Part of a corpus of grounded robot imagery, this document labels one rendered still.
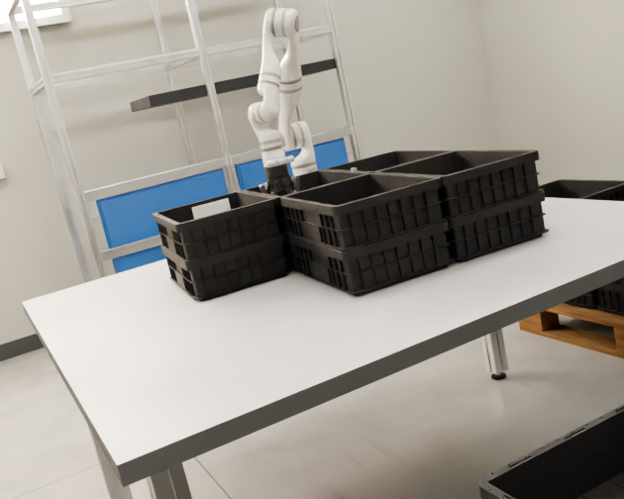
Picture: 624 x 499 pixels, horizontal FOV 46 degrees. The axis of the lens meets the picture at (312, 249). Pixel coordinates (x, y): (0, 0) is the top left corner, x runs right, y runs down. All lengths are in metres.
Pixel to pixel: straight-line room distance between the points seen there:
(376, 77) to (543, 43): 1.23
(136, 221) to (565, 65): 3.25
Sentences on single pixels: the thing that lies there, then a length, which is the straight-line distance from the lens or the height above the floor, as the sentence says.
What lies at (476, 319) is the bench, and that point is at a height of 0.70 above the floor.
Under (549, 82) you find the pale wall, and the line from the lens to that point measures 5.83.
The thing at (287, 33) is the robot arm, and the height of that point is 1.39.
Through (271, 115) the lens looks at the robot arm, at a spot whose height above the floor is 1.15.
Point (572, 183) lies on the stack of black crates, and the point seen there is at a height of 0.58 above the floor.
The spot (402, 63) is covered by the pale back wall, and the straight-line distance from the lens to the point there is 5.82.
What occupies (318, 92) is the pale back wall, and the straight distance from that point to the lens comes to 5.43.
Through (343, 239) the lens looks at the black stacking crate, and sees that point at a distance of 1.75.
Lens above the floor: 1.21
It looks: 12 degrees down
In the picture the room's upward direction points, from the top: 12 degrees counter-clockwise
